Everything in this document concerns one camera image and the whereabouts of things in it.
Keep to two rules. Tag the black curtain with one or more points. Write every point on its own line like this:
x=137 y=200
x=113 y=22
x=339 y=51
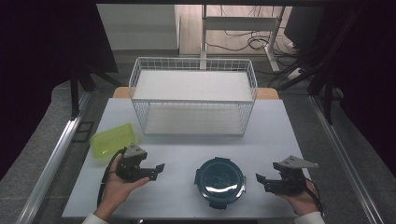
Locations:
x=364 y=68
x=40 y=62

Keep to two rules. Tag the wooden table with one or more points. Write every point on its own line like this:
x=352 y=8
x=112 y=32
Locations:
x=120 y=92

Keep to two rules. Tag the dark teal round lidded container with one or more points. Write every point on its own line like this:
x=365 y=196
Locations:
x=219 y=182

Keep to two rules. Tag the aluminium rail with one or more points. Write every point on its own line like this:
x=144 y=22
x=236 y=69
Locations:
x=51 y=161
x=342 y=155

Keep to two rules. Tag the person's right hand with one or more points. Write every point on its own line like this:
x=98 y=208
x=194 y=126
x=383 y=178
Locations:
x=300 y=200

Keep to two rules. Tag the white power strip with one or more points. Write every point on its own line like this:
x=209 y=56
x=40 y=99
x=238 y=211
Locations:
x=294 y=73

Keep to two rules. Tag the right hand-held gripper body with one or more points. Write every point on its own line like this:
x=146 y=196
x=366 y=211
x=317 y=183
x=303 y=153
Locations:
x=292 y=177

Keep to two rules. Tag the white metal desk frame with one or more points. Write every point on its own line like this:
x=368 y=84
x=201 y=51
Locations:
x=239 y=23

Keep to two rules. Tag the black floor bracket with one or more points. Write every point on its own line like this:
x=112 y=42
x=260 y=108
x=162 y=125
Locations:
x=82 y=131

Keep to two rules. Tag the green lidded plastic food container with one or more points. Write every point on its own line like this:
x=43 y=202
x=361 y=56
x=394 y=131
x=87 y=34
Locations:
x=113 y=140

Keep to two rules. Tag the person's left hand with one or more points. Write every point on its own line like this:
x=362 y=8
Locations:
x=116 y=189

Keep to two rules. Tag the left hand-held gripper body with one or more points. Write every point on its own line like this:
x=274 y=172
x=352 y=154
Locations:
x=130 y=165

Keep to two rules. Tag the black metal stand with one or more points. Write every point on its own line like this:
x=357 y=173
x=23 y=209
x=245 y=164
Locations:
x=327 y=96
x=74 y=93

